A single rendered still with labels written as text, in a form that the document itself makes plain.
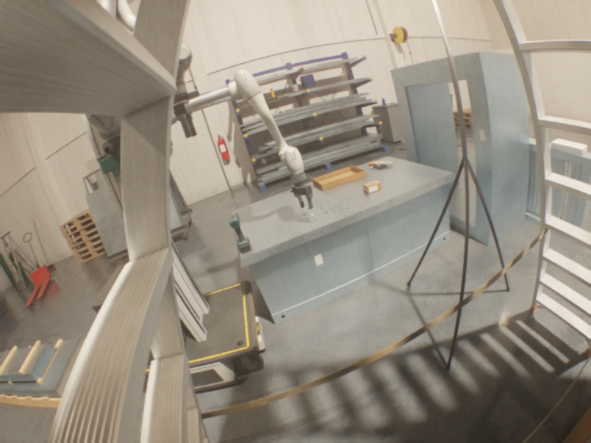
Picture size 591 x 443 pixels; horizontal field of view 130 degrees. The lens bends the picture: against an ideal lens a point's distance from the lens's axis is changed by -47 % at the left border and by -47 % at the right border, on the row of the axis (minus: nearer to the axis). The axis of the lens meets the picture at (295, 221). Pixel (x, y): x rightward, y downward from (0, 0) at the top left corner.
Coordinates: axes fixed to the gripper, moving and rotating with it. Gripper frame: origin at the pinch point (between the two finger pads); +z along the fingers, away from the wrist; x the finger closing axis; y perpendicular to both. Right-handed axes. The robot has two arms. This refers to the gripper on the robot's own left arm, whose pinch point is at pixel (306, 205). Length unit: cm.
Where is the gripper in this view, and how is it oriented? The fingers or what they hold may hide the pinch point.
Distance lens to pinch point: 168.9
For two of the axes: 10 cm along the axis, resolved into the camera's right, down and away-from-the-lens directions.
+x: 6.8, 1.3, -7.3
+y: -6.9, 4.7, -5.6
